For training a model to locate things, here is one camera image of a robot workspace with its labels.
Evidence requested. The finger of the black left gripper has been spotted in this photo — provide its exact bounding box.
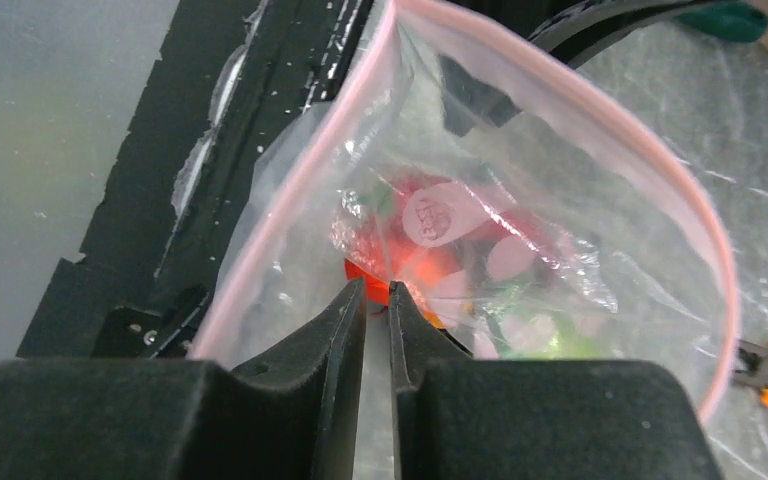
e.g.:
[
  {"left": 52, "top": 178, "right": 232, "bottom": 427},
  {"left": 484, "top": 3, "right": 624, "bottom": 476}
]
[{"left": 439, "top": 0, "right": 715, "bottom": 136}]

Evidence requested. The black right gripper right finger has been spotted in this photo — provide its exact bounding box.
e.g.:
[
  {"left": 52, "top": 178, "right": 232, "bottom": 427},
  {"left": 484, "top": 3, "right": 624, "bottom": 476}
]
[{"left": 387, "top": 282, "right": 722, "bottom": 479}]

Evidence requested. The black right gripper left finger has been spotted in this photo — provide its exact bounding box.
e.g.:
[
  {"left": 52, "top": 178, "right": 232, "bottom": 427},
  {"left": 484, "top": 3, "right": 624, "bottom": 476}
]
[{"left": 0, "top": 280, "right": 366, "bottom": 479}]

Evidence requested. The clear zip top bag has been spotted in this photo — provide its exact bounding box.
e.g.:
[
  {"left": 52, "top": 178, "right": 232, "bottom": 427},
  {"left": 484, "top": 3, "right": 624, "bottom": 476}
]
[{"left": 191, "top": 1, "right": 740, "bottom": 421}]

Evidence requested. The red fake pepper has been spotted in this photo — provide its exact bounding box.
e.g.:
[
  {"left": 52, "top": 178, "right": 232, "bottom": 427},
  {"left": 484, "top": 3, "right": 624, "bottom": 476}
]
[{"left": 334, "top": 170, "right": 562, "bottom": 306}]

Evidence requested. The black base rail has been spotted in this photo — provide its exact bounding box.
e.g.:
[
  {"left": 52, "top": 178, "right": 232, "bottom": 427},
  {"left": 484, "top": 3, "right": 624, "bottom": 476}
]
[{"left": 17, "top": 1, "right": 372, "bottom": 358}]

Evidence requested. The green handled screwdriver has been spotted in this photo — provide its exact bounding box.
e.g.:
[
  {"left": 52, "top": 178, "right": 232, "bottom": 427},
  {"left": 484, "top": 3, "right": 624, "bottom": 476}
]
[{"left": 677, "top": 1, "right": 768, "bottom": 44}]

